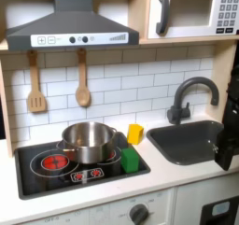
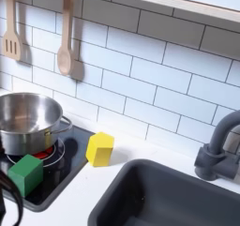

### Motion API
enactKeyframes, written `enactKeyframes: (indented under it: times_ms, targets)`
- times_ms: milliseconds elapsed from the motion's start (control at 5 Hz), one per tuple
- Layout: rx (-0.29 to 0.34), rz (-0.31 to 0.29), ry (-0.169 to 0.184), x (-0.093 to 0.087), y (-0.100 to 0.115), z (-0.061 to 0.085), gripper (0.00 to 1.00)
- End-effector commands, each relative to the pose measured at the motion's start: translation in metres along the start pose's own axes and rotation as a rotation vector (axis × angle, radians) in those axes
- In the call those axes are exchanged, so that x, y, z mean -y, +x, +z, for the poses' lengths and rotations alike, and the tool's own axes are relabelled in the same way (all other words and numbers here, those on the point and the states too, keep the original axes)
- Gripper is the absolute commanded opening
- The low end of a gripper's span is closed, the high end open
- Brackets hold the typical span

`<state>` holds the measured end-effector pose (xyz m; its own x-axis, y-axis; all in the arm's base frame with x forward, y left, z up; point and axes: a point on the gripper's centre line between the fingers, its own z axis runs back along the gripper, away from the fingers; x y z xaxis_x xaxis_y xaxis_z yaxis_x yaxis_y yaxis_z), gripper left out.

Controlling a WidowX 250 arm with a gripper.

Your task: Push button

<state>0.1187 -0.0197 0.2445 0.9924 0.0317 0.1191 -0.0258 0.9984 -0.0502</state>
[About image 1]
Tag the dark grey sink basin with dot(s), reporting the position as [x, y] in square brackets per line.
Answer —
[186, 144]

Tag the dark grey tap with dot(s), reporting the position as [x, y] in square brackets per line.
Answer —
[186, 101]

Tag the black dishwasher panel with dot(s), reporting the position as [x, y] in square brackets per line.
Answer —
[220, 211]

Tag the yellow block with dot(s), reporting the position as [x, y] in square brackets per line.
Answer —
[135, 133]

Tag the green block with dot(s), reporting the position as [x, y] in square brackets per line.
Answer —
[129, 160]

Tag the grey oven knob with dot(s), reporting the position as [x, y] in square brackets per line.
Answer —
[138, 214]

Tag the steel pot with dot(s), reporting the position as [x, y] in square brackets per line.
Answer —
[88, 141]

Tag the white oven front panel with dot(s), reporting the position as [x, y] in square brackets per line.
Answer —
[102, 213]

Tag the white toy microwave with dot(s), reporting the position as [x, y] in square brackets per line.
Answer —
[193, 11]

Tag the wooden spoon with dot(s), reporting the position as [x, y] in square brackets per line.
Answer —
[82, 85]

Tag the black toy stove top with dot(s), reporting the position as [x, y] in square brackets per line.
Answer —
[46, 179]

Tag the wooden slotted spatula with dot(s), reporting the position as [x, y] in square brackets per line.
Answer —
[35, 91]

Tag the grey range hood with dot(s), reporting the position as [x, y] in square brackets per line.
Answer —
[73, 20]

